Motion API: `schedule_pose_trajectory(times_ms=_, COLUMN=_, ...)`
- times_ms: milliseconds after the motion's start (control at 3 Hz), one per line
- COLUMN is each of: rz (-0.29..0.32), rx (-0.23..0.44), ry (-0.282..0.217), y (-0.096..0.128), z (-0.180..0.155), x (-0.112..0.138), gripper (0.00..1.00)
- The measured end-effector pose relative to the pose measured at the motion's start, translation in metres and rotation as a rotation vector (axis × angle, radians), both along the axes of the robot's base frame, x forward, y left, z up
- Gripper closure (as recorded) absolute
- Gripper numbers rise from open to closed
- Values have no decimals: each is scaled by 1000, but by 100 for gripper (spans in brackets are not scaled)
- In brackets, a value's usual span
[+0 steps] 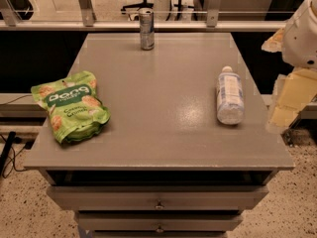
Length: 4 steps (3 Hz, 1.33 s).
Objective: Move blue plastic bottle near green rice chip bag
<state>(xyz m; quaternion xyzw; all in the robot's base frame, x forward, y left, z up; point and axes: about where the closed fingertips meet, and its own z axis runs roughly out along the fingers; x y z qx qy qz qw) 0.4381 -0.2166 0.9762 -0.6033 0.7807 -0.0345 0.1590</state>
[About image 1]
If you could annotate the green rice chip bag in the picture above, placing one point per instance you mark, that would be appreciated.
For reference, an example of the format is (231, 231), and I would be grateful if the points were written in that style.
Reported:
(74, 110)

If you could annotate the grey drawer cabinet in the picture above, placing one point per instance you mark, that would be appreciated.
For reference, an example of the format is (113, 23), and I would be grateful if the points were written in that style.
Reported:
(163, 142)

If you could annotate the silver drink can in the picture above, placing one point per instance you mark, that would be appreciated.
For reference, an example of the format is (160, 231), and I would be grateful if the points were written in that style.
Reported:
(147, 33)

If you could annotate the black bar on floor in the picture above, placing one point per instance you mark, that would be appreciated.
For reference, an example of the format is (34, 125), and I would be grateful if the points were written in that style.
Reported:
(5, 153)

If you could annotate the blue plastic water bottle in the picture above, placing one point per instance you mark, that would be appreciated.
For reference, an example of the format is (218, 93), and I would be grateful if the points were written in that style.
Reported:
(230, 99)

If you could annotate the drawer knob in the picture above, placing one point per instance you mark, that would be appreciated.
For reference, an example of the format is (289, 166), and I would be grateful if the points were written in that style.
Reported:
(159, 229)
(159, 206)

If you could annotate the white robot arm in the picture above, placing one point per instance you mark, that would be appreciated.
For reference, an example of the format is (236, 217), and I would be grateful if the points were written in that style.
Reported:
(297, 42)

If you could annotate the metal railing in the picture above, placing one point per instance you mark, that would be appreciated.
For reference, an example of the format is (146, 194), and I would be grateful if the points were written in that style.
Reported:
(84, 19)

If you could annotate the upper drawer knob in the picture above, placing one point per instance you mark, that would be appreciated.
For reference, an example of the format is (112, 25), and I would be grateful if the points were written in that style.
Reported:
(159, 206)

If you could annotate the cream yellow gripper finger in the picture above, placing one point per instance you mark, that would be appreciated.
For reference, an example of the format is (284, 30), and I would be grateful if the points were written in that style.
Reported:
(290, 96)

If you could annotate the lower drawer knob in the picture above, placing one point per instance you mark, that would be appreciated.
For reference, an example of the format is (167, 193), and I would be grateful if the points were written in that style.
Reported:
(159, 229)

